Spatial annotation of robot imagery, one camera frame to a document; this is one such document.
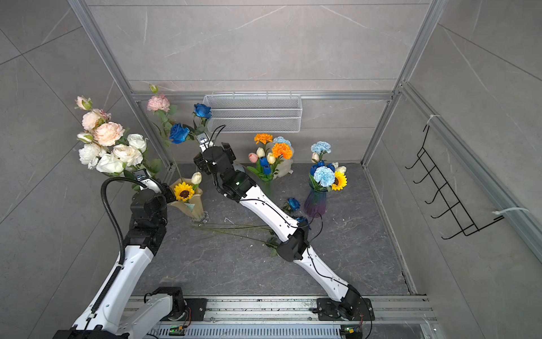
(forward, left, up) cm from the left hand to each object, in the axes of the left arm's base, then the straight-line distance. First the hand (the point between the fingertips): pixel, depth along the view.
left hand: (156, 179), depth 72 cm
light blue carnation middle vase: (+16, -45, +3) cm, 48 cm away
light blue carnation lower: (-3, -58, +3) cm, 58 cm away
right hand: (+11, -19, +4) cm, 22 cm away
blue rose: (-7, -35, -32) cm, 47 cm away
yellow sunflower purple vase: (0, -66, -4) cm, 66 cm away
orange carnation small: (+18, -38, +2) cm, 42 cm away
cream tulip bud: (0, -14, 0) cm, 14 cm away
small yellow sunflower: (-2, -8, -6) cm, 10 cm away
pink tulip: (+11, -33, -2) cm, 35 cm away
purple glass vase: (+6, -61, -27) cm, 67 cm away
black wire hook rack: (-16, -98, -1) cm, 99 cm away
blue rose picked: (+5, -51, -27) cm, 58 cm away
